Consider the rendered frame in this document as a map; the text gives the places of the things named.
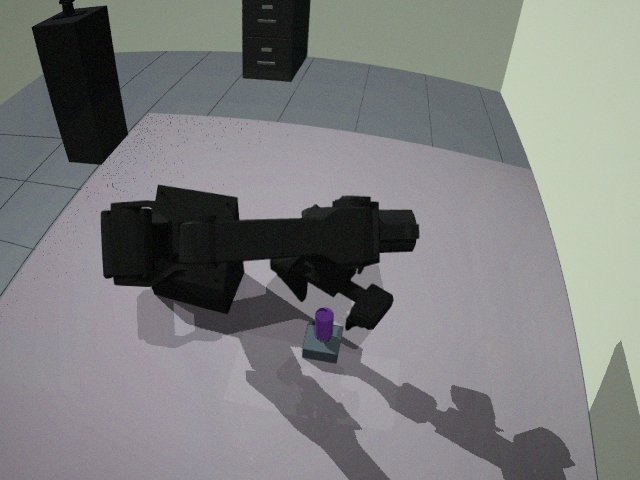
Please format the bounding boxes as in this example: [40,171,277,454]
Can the purple marker cap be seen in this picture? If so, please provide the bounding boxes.
[315,308,334,340]

